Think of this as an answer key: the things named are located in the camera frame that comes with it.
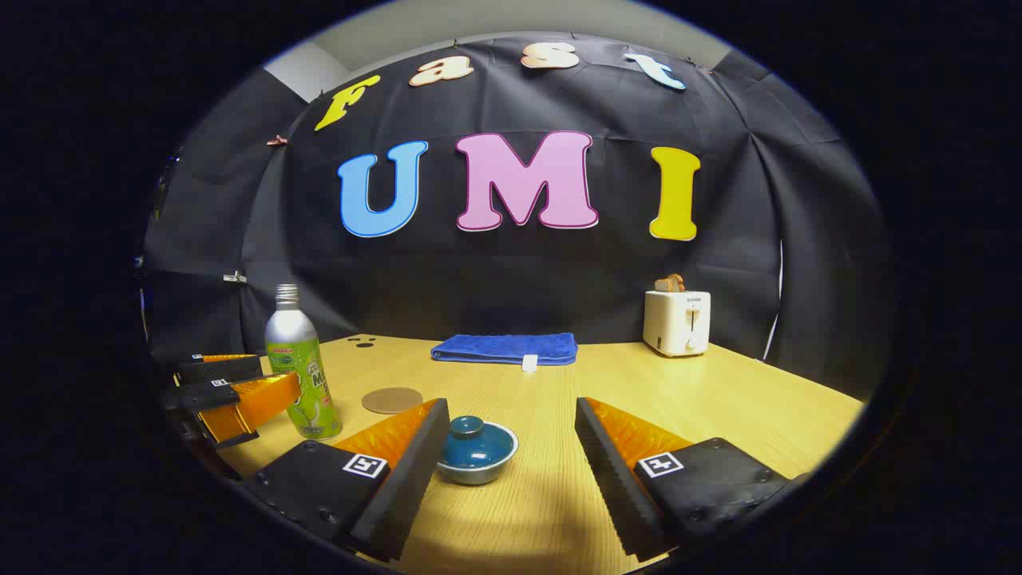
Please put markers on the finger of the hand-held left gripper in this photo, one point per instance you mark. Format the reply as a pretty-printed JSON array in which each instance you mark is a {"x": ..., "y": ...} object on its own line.
[
  {"x": 255, "y": 403},
  {"x": 219, "y": 369}
]

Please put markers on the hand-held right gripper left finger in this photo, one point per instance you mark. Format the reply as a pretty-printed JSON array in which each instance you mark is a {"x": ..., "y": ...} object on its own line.
[{"x": 415, "y": 471}]

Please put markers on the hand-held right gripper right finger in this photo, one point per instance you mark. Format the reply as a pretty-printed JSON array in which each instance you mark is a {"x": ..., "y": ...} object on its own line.
[{"x": 607, "y": 471}]

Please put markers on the silver green water bottle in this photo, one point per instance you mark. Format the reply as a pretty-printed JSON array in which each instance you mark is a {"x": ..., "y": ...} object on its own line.
[{"x": 307, "y": 375}]

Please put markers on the blue teacup lid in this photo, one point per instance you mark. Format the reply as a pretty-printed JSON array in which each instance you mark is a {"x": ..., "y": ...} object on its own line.
[{"x": 475, "y": 447}]

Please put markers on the round brown coaster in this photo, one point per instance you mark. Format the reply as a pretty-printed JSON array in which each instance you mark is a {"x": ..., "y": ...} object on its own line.
[{"x": 392, "y": 400}]

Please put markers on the metal spring clamp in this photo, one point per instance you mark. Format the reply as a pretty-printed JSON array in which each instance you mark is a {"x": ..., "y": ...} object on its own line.
[{"x": 235, "y": 277}]

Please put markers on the folded blue towel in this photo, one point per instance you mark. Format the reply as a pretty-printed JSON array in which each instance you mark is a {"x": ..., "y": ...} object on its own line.
[{"x": 503, "y": 348}]

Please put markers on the white toaster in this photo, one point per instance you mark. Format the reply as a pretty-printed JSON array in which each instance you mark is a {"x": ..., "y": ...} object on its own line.
[{"x": 675, "y": 323}]

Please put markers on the bread slice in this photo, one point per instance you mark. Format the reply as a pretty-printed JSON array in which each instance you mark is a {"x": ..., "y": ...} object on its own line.
[{"x": 669, "y": 283}]

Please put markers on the black backdrop cloth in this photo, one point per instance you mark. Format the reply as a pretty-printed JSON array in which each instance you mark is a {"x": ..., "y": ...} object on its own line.
[{"x": 519, "y": 279}]

